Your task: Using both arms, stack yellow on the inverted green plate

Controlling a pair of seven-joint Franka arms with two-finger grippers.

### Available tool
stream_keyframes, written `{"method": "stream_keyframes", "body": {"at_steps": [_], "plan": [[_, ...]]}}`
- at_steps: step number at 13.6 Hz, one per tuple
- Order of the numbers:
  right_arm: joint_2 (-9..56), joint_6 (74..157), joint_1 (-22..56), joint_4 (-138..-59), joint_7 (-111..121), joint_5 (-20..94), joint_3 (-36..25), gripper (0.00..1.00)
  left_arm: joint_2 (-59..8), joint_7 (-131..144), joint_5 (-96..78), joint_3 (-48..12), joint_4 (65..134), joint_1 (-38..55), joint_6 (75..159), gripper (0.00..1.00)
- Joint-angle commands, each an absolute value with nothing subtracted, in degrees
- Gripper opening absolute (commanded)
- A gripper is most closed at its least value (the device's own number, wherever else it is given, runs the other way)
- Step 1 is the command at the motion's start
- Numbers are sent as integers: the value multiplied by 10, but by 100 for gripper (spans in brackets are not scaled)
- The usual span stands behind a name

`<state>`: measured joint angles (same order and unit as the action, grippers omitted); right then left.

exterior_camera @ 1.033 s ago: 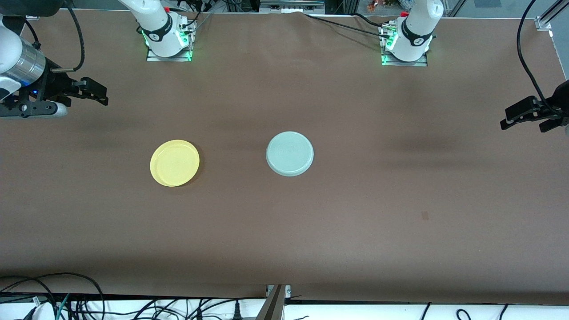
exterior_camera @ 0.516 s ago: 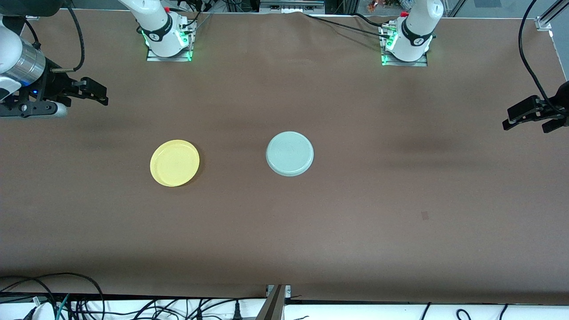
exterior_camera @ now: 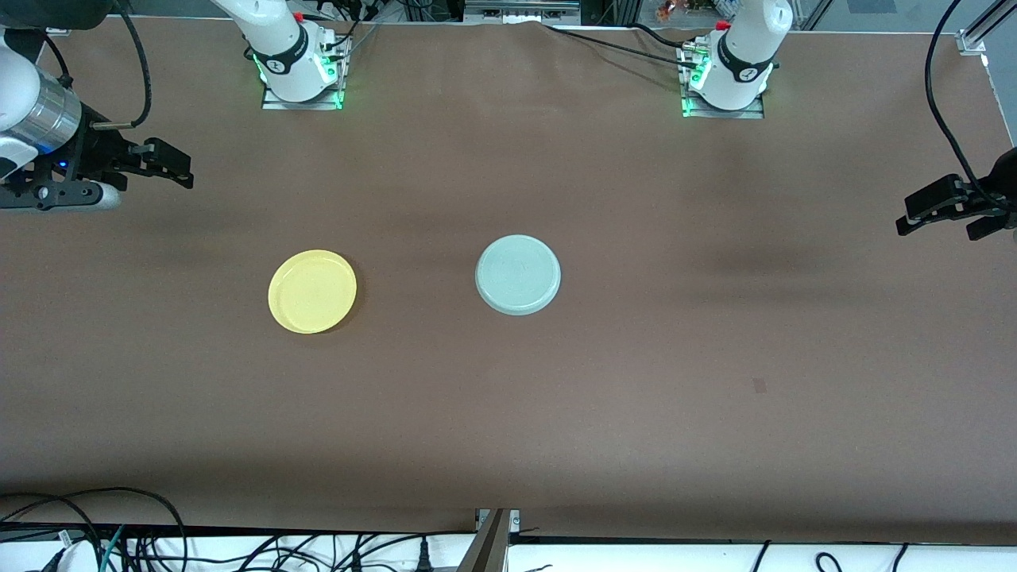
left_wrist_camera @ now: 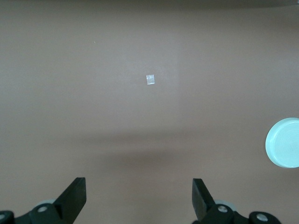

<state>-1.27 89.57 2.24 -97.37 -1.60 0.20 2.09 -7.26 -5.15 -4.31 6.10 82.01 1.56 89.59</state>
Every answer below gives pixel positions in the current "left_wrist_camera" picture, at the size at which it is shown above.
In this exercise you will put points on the pale green round plate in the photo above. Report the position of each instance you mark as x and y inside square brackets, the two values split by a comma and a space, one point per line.
[285, 144]

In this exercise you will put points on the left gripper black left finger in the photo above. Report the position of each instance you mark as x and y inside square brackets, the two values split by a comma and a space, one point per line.
[72, 200]

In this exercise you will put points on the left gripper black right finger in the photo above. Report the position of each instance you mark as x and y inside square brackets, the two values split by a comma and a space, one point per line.
[201, 200]

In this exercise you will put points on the small clear tape square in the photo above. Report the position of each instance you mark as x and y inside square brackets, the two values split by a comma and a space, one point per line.
[150, 79]

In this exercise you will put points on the brown table cover sheet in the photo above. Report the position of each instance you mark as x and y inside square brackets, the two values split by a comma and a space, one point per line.
[116, 105]

